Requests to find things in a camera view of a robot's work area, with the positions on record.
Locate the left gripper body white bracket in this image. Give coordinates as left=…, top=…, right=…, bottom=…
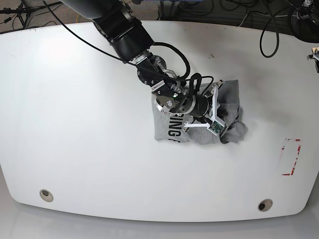
left=307, top=47, right=319, bottom=73

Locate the red tape marking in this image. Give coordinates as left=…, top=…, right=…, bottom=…
left=279, top=138, right=302, bottom=176

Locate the right table grommet hole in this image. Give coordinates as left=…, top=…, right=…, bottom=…
left=258, top=199, right=273, bottom=212

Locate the table grommet hole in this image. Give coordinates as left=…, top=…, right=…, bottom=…
left=39, top=189, right=54, bottom=203
left=258, top=199, right=273, bottom=212

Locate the grey T-shirt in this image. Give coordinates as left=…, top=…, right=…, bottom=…
left=152, top=80, right=248, bottom=145

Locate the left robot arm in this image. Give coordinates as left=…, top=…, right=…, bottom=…
left=259, top=0, right=319, bottom=58

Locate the left table grommet hole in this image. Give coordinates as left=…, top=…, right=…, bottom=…
left=39, top=189, right=54, bottom=203

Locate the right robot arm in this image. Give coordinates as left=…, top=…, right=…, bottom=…
left=62, top=0, right=226, bottom=136

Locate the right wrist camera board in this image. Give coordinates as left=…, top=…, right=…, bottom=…
left=208, top=121, right=224, bottom=136

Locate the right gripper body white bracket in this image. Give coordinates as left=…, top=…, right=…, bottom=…
left=183, top=80, right=225, bottom=131

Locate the black tripod stand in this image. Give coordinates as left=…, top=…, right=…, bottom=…
left=0, top=0, right=63, bottom=28

